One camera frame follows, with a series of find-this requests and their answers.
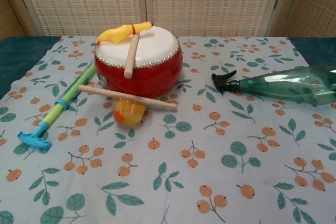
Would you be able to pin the floral fruit print tablecloth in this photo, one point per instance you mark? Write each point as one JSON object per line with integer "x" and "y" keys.
{"x": 183, "y": 182}

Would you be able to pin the red toy drum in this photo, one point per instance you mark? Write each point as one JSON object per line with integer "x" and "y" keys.
{"x": 157, "y": 77}

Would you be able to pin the orange jelly cup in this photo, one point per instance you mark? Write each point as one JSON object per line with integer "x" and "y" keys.
{"x": 128, "y": 115}

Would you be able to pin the plain wooden drumstick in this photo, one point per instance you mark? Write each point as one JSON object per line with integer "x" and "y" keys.
{"x": 130, "y": 61}

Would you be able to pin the wooden drumstick with grooved end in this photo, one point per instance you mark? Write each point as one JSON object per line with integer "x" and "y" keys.
{"x": 105, "y": 92}

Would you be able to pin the green blue water pump toy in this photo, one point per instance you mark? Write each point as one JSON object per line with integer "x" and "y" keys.
{"x": 65, "y": 95}

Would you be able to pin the woven folding screen panel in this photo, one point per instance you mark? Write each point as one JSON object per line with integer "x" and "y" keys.
{"x": 309, "y": 3}
{"x": 210, "y": 3}
{"x": 84, "y": 3}
{"x": 8, "y": 11}

